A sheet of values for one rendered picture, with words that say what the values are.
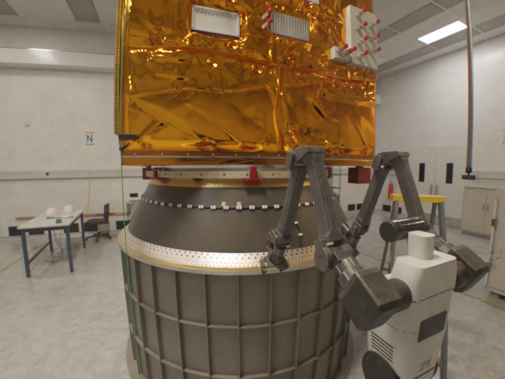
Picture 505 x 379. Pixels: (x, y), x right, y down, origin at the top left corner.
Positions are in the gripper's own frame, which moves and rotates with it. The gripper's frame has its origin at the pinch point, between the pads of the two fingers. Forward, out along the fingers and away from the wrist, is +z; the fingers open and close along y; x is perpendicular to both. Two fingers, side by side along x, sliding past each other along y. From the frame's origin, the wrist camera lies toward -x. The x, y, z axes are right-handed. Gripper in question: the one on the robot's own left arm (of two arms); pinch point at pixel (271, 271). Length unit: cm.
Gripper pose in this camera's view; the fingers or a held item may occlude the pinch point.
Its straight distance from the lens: 129.5
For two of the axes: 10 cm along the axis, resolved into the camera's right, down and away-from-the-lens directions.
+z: -1.7, 8.2, 5.5
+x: 2.9, 5.7, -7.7
